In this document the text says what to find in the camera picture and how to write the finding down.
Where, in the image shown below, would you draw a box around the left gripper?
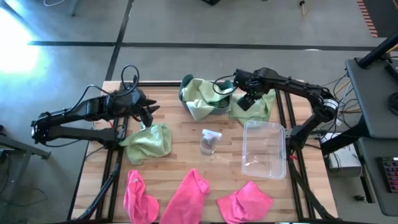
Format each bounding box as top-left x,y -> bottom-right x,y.
105,88 -> 161,121

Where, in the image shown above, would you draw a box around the green microfiber towel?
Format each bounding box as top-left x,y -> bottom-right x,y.
181,78 -> 233,121
228,88 -> 277,126
119,122 -> 172,166

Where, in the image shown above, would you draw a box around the pink microfiber towel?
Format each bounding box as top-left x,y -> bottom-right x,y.
159,168 -> 211,224
216,180 -> 274,224
123,169 -> 160,224

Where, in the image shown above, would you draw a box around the clear plastic bin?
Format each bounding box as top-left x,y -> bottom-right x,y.
241,120 -> 287,180

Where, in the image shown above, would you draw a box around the grey desk top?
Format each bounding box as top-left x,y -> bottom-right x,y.
345,57 -> 398,139

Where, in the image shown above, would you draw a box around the white box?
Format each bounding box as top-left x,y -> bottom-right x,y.
323,133 -> 363,179

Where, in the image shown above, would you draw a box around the black pole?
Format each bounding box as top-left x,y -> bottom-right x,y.
357,30 -> 398,69

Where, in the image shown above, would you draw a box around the grey metal table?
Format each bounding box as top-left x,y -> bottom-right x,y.
0,124 -> 52,159

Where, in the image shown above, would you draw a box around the black mat orange stripes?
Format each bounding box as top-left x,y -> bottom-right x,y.
356,0 -> 398,39

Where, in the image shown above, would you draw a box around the dark grey desk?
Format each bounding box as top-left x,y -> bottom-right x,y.
356,136 -> 398,218

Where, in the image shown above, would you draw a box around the black keyboard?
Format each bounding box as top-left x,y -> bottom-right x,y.
378,156 -> 398,194

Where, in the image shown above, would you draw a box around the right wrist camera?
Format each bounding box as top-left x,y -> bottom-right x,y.
237,92 -> 258,112

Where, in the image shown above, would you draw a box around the black aluminium table frame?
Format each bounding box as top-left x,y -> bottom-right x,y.
96,80 -> 312,223

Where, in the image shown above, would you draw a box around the black right camera cable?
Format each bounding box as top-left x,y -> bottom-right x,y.
212,74 -> 238,96

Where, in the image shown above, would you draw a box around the black camera cable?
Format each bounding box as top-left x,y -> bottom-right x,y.
212,74 -> 238,96
120,64 -> 140,94

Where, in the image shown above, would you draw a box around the black left camera cable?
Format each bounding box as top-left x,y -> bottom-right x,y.
120,64 -> 140,94

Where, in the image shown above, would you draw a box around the black diagonal frame strut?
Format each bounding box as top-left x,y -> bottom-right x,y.
288,167 -> 336,221
76,161 -> 123,222

